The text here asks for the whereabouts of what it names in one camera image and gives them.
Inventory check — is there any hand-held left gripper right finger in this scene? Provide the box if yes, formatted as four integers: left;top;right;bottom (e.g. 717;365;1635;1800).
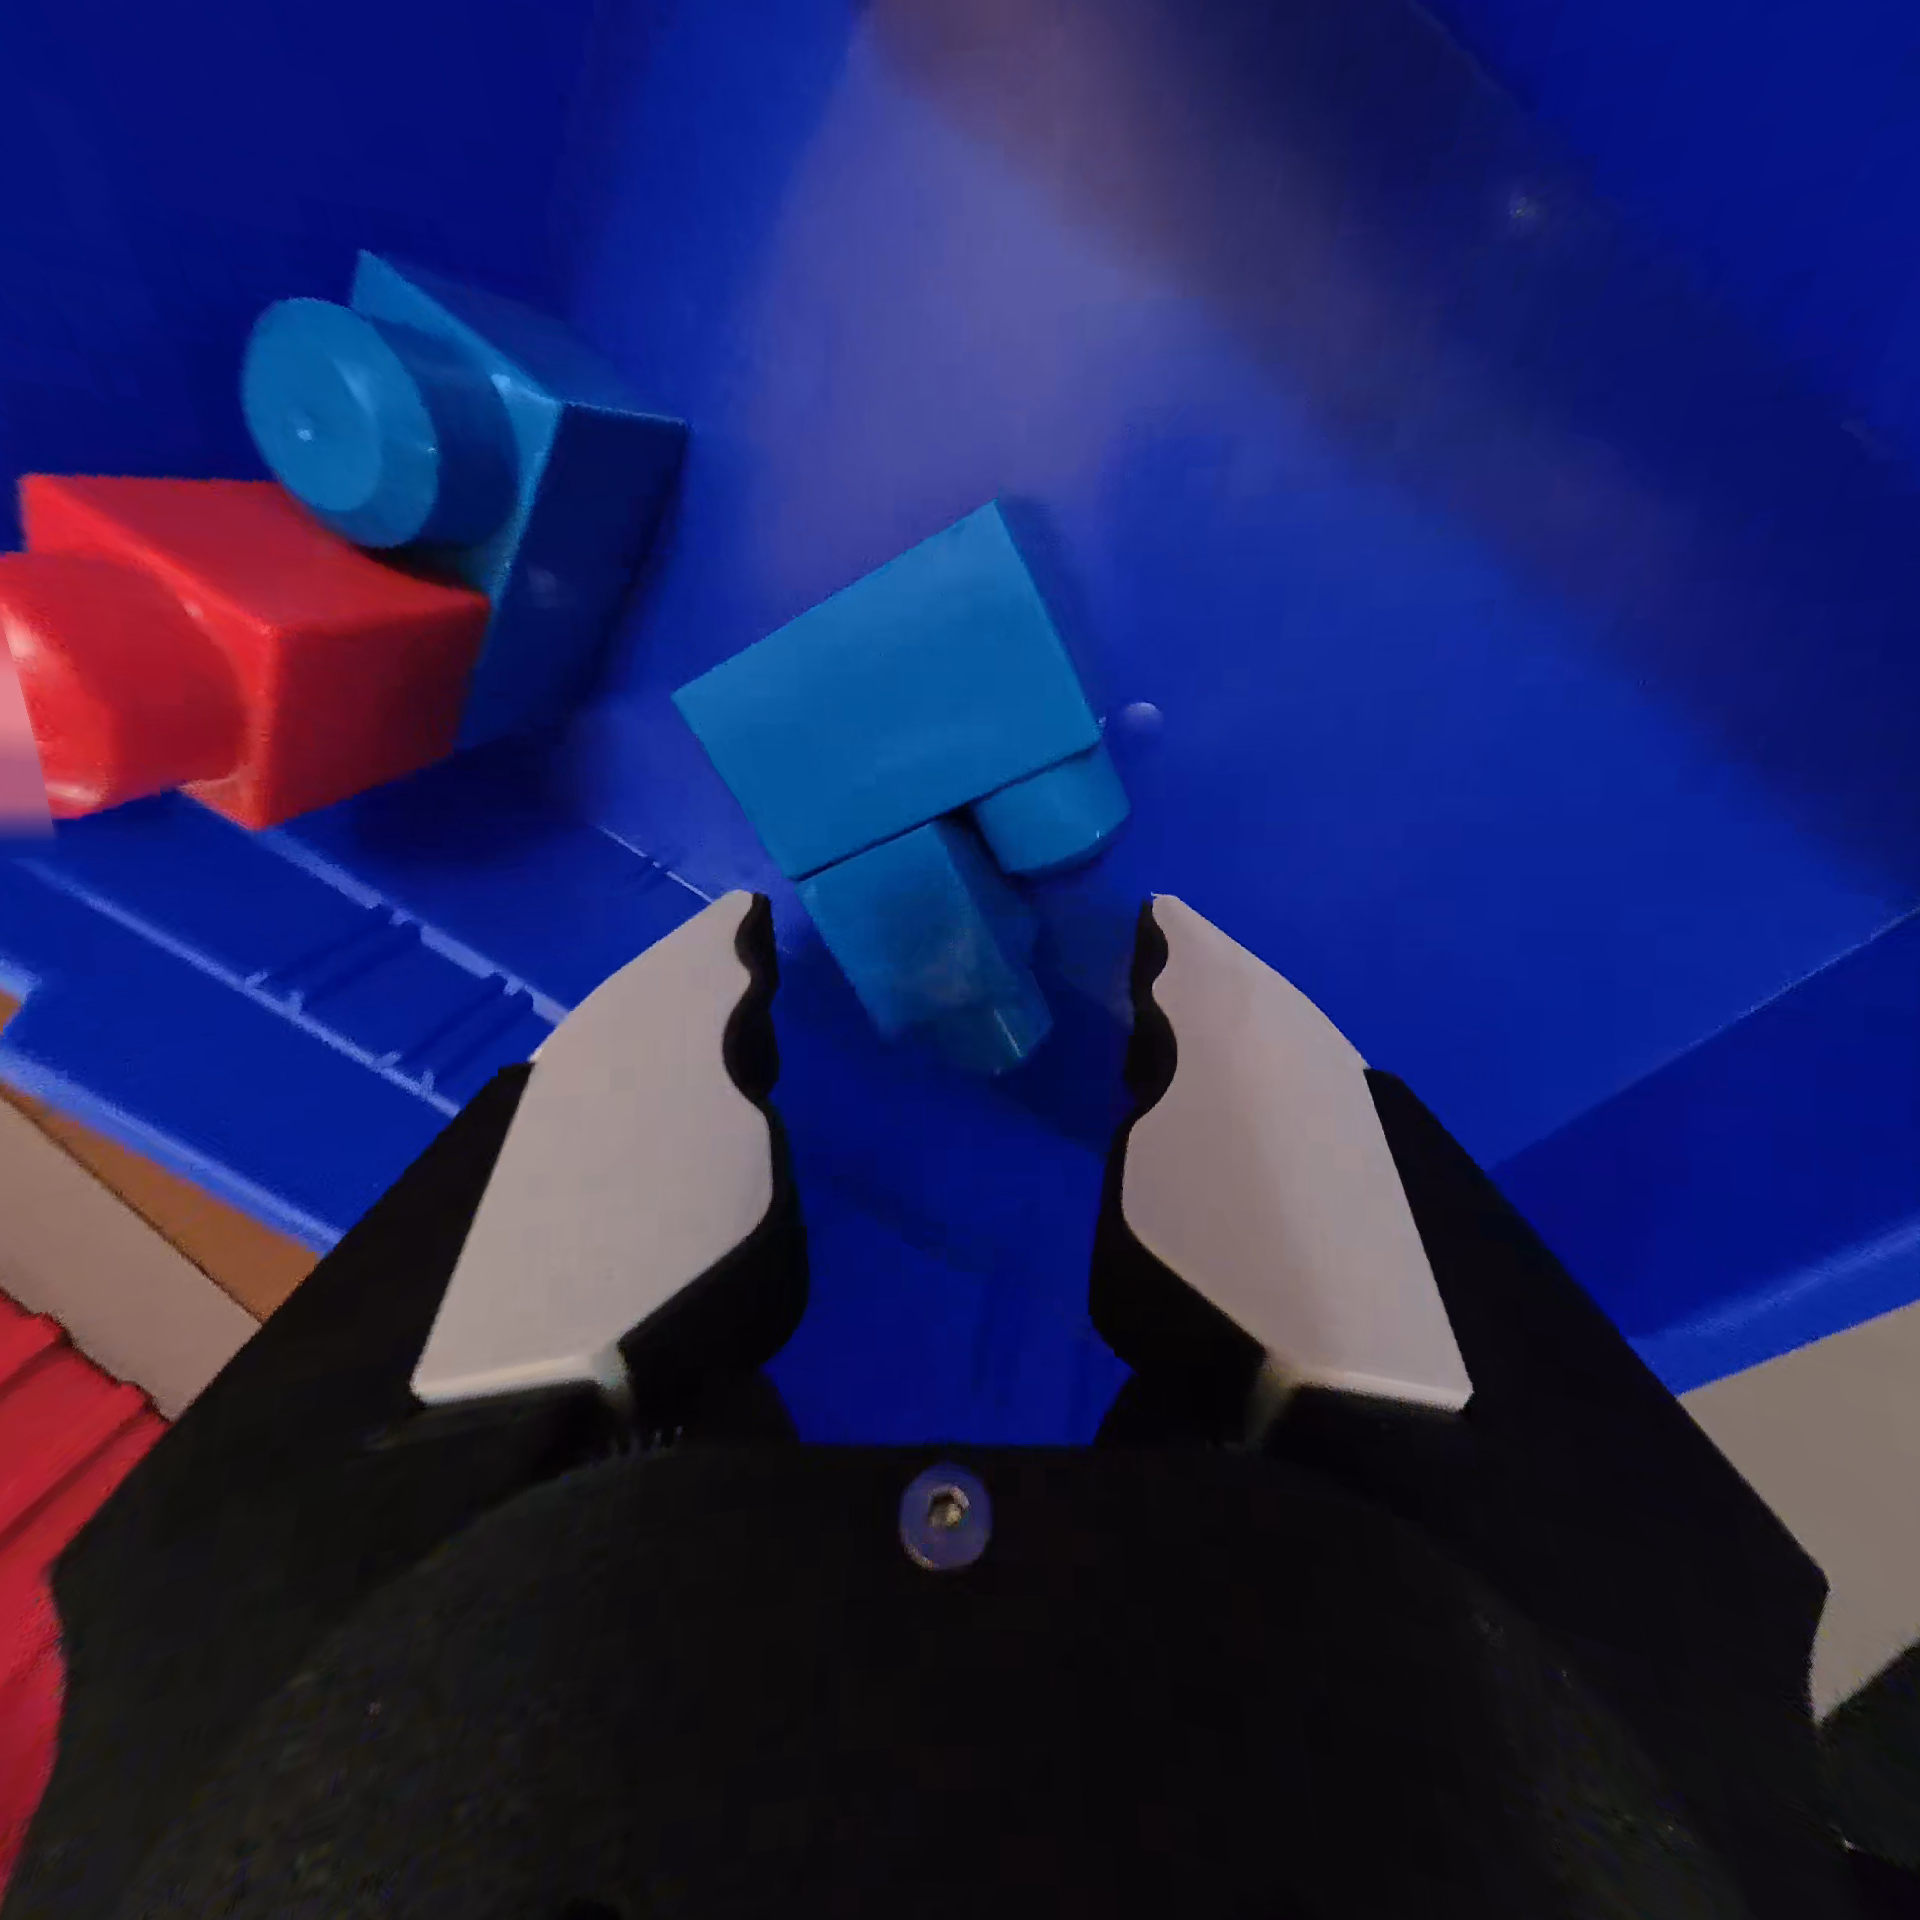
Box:
1088;892;1474;1433

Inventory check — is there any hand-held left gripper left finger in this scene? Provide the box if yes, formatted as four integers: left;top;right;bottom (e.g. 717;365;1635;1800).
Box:
409;890;815;1433

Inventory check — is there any blue toy building block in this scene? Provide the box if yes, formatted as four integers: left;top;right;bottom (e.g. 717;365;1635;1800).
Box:
672;498;1134;1078
240;251;693;753

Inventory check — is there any blue plastic storage bin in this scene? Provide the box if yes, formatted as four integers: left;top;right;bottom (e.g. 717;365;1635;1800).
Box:
0;0;1920;1445

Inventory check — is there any red toy building block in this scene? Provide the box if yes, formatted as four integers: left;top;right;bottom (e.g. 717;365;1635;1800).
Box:
0;470;493;830

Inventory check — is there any red ribbed panel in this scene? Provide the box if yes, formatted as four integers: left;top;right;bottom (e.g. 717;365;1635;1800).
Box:
0;1296;169;1854

